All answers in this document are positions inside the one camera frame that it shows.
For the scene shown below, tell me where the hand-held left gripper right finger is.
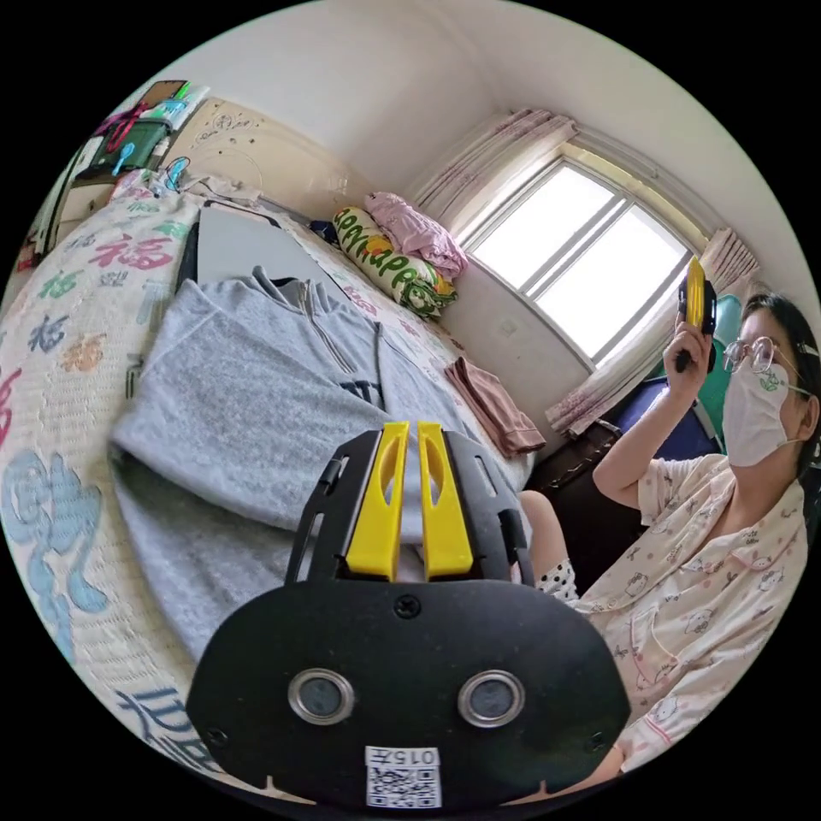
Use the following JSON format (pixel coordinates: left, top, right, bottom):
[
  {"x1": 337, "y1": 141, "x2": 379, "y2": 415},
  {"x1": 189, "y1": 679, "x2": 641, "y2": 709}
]
[{"x1": 417, "y1": 420, "x2": 475, "y2": 582}]

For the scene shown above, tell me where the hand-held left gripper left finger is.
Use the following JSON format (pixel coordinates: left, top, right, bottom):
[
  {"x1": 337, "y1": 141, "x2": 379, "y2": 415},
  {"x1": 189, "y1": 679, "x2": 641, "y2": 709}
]
[{"x1": 346, "y1": 421, "x2": 411, "y2": 582}]

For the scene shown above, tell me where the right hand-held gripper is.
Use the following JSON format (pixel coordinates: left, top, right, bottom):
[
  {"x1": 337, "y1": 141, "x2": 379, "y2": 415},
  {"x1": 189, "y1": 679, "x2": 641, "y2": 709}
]
[{"x1": 674, "y1": 256, "x2": 718, "y2": 375}]

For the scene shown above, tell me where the person's right forearm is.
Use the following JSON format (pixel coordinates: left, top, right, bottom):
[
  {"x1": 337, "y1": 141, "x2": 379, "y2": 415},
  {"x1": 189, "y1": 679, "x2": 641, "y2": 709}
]
[{"x1": 593, "y1": 383, "x2": 706, "y2": 509}]

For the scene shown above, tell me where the gray long sleeve sweater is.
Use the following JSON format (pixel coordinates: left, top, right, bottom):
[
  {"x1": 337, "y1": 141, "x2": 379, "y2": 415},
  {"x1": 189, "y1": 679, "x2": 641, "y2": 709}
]
[{"x1": 107, "y1": 264, "x2": 535, "y2": 665}]

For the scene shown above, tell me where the person's right hand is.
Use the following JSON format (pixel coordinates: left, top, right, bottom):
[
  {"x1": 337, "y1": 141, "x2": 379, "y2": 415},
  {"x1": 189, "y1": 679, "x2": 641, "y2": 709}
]
[{"x1": 662, "y1": 317, "x2": 714, "y2": 404}]

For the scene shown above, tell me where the dusty pink folded garment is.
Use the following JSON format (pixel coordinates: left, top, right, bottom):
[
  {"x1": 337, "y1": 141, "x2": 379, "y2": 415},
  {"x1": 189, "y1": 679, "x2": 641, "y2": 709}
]
[{"x1": 443, "y1": 356, "x2": 548, "y2": 458}]

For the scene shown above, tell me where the dark brown cupboard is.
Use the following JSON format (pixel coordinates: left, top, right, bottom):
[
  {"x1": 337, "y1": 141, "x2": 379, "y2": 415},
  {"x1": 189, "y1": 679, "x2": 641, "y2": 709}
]
[{"x1": 525, "y1": 420, "x2": 646, "y2": 599}]

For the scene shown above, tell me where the window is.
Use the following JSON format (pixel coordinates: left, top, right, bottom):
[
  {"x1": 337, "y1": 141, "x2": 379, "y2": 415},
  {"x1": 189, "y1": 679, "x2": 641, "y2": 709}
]
[{"x1": 460, "y1": 142, "x2": 714, "y2": 375}]

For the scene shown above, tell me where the pillow with green print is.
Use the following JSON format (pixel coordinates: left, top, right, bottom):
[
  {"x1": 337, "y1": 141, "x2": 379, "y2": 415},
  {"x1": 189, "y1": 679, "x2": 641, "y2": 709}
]
[{"x1": 332, "y1": 204, "x2": 459, "y2": 322}]

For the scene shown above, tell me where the person's body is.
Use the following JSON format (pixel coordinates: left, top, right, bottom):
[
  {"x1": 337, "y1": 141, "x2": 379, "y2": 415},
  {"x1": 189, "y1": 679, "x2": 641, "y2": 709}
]
[{"x1": 519, "y1": 292, "x2": 821, "y2": 781}]

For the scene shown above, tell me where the pink folded blanket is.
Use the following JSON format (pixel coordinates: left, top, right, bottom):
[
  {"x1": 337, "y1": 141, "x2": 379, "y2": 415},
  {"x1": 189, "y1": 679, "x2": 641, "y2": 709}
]
[{"x1": 363, "y1": 191, "x2": 470, "y2": 280}]

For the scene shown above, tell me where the white flat board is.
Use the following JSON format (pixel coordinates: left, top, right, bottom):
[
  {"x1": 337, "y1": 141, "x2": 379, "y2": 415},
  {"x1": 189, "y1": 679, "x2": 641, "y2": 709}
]
[{"x1": 176, "y1": 200, "x2": 360, "y2": 310}]

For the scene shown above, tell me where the bed with printed quilt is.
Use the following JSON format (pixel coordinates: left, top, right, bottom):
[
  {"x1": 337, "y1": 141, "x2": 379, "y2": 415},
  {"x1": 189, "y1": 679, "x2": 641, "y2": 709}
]
[{"x1": 0, "y1": 96, "x2": 537, "y2": 781}]

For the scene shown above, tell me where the cluttered shelf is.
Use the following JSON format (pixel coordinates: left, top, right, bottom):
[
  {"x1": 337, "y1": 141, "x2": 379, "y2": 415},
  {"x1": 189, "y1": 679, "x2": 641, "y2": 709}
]
[{"x1": 35, "y1": 79, "x2": 214, "y2": 259}]

